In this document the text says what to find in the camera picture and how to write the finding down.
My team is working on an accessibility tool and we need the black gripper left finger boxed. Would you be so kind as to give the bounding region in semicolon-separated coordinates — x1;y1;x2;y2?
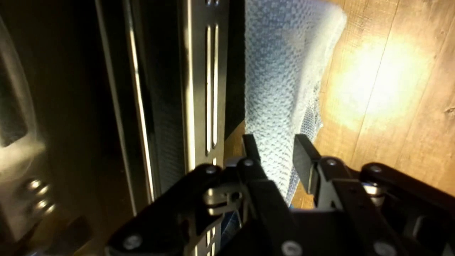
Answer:
107;133;298;256

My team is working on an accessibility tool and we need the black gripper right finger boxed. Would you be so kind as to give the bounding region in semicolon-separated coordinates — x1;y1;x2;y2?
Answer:
294;133;455;256

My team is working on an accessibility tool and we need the light blue towel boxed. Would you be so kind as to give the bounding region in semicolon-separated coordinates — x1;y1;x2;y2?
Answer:
244;0;350;206

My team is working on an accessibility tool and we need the black stainless steel stove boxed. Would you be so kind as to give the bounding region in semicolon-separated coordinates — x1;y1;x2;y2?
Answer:
0;0;248;256

